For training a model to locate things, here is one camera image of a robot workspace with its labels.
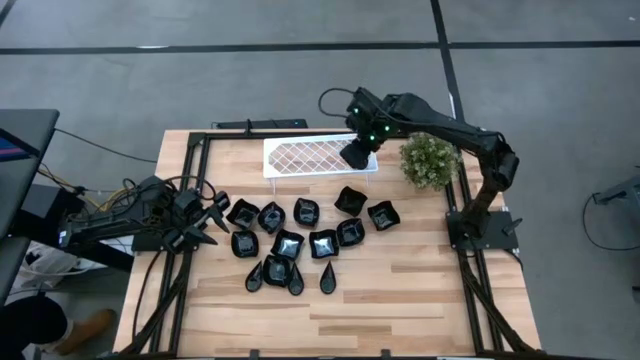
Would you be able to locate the computer screen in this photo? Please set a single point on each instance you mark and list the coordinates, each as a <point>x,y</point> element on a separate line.
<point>10,147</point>

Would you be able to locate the black table edge bracket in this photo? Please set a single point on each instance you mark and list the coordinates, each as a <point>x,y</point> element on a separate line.
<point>385,354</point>
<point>255,354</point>

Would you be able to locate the white bag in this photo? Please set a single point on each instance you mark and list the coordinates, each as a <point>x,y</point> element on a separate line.
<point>45,265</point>

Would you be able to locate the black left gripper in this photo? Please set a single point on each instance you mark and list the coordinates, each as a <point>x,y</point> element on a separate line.
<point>190,210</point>

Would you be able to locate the grey stand base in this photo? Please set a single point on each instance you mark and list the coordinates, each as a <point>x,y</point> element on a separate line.
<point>620,190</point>

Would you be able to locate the black aluminium table frame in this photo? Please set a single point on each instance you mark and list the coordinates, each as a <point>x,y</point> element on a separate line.
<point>230,135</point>

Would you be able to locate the person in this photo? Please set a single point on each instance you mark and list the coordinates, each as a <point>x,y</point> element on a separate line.
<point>25,325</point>

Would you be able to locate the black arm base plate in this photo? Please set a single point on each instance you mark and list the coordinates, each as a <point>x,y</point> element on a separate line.
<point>500,235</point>

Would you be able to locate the person's brown boot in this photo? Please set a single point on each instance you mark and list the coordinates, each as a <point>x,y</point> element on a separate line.
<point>87,330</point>

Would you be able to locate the black power strip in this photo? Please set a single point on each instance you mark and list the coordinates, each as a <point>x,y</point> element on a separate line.
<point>260,123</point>

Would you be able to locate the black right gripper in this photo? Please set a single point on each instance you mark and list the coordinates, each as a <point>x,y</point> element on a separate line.
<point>372,120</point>

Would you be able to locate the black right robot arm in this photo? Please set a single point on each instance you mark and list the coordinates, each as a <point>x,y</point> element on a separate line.
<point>450,127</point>

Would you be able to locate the black square mini plate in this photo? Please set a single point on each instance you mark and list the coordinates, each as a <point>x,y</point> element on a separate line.
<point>383,215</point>
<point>350,201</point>
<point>324,243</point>
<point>243,214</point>

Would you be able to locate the green potted plant black pot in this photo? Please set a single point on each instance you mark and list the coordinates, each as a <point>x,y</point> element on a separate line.
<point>429,161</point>

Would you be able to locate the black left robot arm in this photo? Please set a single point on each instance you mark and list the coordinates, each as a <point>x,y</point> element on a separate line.
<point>110,222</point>

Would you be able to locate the black desk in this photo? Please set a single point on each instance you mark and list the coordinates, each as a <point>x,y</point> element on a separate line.
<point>35,125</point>

